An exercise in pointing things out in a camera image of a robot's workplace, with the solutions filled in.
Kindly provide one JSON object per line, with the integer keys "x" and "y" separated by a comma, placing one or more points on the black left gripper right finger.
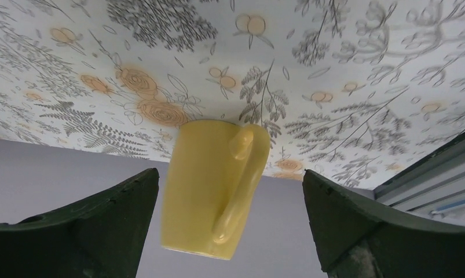
{"x": 356, "y": 236}

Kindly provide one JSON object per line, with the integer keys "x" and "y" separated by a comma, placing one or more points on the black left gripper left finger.
{"x": 102, "y": 235}

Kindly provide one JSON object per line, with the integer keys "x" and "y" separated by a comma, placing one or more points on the yellow toy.
{"x": 212, "y": 176}

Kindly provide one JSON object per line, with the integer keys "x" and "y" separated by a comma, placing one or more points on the aluminium frame rail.
{"x": 433, "y": 187}

